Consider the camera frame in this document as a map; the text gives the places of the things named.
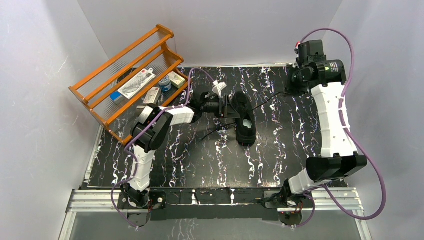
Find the orange wooden shelf rack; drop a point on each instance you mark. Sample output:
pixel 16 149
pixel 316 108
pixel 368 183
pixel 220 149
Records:
pixel 150 52

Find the small grey block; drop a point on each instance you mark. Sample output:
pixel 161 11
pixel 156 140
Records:
pixel 139 109

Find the black mesh shoe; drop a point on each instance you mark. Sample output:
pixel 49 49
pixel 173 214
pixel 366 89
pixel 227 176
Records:
pixel 244 121

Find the blue tape roll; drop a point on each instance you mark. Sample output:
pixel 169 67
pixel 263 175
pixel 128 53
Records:
pixel 165 84

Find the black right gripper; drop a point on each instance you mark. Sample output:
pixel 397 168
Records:
pixel 288 88

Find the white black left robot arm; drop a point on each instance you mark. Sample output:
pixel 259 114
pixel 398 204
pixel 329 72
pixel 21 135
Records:
pixel 152 128

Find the white ruler set package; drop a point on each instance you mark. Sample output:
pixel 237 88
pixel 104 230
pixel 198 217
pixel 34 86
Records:
pixel 137 83

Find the small green white box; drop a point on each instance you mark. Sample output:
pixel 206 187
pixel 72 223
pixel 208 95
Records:
pixel 176 80

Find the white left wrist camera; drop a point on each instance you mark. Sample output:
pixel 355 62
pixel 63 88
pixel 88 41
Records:
pixel 218 87

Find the blue eraser block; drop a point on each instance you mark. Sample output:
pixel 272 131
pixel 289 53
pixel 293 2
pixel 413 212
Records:
pixel 116 97

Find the beige rectangular box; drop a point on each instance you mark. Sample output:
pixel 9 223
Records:
pixel 152 96

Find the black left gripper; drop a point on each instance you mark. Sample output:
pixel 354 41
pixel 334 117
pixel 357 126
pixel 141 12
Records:
pixel 227 108

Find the aluminium frame rail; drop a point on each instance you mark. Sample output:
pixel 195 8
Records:
pixel 106 201

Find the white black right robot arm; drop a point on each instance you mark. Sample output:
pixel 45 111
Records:
pixel 325 80

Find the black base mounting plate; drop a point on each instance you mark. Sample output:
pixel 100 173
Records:
pixel 275 207

